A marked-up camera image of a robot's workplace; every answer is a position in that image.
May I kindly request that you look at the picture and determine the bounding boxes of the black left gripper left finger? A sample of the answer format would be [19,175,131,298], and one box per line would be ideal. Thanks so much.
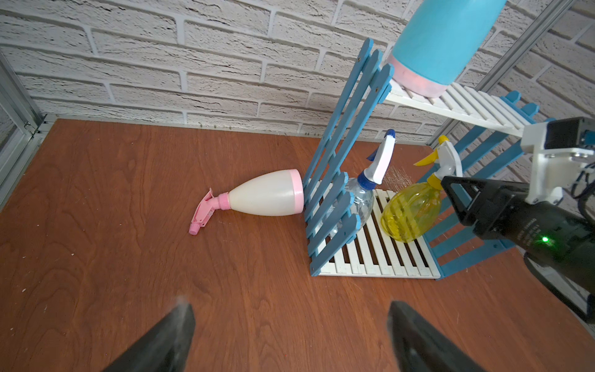
[105,302,195,372]

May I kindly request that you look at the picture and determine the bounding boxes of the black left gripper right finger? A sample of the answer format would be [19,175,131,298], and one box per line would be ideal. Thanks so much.
[387,301,483,372]

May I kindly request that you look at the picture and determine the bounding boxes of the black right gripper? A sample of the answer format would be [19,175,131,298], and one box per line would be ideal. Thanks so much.
[441,176,594,293]

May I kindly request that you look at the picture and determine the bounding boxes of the yellow spray bottle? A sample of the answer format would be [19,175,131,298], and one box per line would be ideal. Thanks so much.
[381,136,463,243]

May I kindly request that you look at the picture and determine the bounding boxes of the clear spray bottle blue nozzle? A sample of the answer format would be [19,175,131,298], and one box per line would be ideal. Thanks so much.
[346,130,396,227]

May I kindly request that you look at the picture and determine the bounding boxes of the teal spray bottle pink trim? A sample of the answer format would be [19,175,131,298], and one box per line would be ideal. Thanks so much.
[387,0,506,98]

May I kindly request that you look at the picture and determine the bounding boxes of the white spray bottle pink nozzle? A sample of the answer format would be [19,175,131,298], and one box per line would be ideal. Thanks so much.
[189,169,305,236]

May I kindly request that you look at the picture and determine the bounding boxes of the blue and white slatted shelf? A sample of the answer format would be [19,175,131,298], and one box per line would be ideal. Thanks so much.
[302,39,539,280]

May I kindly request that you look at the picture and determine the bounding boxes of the thin scattered straw strands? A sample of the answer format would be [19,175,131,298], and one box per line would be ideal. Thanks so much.
[382,166,415,192]

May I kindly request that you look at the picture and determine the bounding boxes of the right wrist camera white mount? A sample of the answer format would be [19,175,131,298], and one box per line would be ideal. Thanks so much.
[521,117,594,205]

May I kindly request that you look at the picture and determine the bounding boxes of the left aluminium corner post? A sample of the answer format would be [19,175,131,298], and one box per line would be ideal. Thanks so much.
[1,57,56,206]

